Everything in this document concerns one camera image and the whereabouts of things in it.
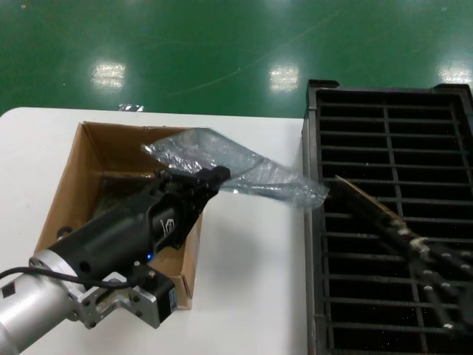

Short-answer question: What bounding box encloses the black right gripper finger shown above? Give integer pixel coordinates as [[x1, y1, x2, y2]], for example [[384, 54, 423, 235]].
[[409, 254, 456, 331], [421, 243, 473, 271]]

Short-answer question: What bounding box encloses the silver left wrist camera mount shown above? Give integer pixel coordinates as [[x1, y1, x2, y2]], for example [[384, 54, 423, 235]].
[[72, 260, 180, 331]]

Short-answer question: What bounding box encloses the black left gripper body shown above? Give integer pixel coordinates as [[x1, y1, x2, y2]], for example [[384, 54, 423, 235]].
[[50, 176, 206, 284]]

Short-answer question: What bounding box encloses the bagged graphics card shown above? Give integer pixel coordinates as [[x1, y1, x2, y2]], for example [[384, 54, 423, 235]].
[[92, 172, 160, 223]]

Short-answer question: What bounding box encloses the grey antistatic plastic bag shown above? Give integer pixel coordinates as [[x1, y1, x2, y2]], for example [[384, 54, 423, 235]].
[[142, 127, 330, 214]]

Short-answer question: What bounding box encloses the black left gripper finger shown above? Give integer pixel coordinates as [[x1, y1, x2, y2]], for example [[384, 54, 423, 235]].
[[154, 165, 232, 185], [186, 181, 222, 214]]

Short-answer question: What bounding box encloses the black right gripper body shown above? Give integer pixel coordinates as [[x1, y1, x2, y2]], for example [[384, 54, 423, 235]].
[[455, 273, 473, 336]]

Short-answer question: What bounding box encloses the black cable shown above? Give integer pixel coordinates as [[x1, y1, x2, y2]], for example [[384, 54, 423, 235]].
[[0, 268, 143, 291]]

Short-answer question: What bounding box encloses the brown cardboard box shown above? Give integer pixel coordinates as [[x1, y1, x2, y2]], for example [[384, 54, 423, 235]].
[[31, 121, 208, 311]]

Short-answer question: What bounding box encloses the black slotted plastic container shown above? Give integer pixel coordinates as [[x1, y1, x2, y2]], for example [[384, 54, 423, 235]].
[[301, 78, 473, 355]]

